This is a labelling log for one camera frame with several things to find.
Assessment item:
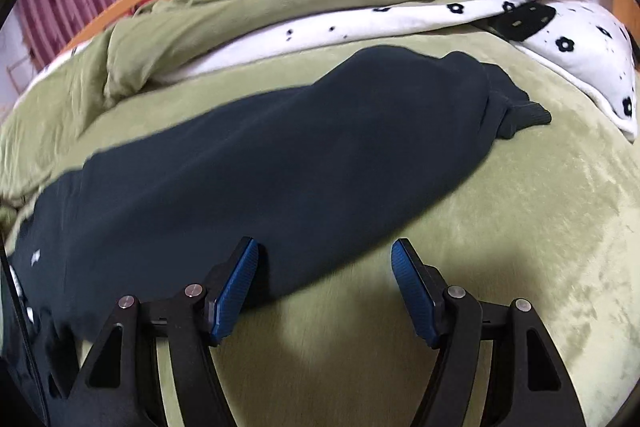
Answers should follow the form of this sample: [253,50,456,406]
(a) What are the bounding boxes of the dark navy sweatshirt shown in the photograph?
[2,46,551,425]

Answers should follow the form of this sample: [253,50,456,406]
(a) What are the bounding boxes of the green quilt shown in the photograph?
[0,0,576,208]

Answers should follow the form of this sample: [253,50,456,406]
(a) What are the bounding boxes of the white floral pillow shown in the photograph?
[492,0,639,142]

